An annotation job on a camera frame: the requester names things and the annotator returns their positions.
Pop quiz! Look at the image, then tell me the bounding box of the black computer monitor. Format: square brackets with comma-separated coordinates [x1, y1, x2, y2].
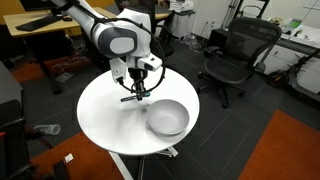
[19, 0, 57, 12]

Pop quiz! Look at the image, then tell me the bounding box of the black padded office chair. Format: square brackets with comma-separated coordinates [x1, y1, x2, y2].
[114, 0, 176, 66]

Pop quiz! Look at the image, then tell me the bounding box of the white printer stand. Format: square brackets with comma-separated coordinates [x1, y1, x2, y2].
[169, 11, 196, 40]

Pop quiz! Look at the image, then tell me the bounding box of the black mesh office chair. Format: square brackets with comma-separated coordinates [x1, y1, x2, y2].
[196, 17, 283, 109]

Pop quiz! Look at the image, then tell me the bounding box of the grey floor box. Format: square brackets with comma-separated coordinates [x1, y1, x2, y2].
[55, 71, 75, 84]

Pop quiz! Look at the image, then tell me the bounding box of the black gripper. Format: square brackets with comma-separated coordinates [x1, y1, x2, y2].
[127, 67, 148, 101]

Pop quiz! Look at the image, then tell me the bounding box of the black tripod stand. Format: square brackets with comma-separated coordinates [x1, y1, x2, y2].
[221, 0, 271, 30]

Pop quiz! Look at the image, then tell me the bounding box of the green marker pen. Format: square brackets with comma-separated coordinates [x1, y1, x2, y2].
[120, 92, 152, 103]

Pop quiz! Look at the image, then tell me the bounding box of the grey cabinet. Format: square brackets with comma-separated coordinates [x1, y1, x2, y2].
[0, 61, 24, 108]

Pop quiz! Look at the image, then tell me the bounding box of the black kick scooter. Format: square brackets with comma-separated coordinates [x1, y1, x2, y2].
[264, 49, 320, 108]

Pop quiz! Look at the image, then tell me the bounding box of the grey bowl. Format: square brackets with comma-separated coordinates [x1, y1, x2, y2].
[146, 98, 191, 137]

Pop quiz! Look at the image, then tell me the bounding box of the black keyboard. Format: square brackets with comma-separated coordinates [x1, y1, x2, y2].
[14, 15, 64, 33]

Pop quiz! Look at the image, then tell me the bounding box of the green and white device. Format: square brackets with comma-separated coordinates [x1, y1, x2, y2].
[287, 18, 303, 30]

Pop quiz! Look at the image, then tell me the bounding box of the wooden desk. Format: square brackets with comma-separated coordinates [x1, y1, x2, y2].
[153, 12, 171, 21]
[2, 6, 123, 95]

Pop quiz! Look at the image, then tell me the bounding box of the white table base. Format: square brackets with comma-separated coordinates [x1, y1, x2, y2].
[108, 145, 179, 180]

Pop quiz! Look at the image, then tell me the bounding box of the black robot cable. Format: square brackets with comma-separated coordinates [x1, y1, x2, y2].
[118, 18, 167, 95]

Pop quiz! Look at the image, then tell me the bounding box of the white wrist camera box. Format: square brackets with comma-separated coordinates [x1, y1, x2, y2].
[109, 58, 128, 85]

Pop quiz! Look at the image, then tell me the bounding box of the clear plastic bottle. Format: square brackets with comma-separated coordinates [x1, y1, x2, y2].
[33, 123, 62, 136]

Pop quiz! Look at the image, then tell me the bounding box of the white paper scrap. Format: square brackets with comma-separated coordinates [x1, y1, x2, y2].
[63, 153, 75, 164]

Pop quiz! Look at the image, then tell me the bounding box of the black chair with armrest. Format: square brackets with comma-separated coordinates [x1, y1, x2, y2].
[0, 99, 71, 180]

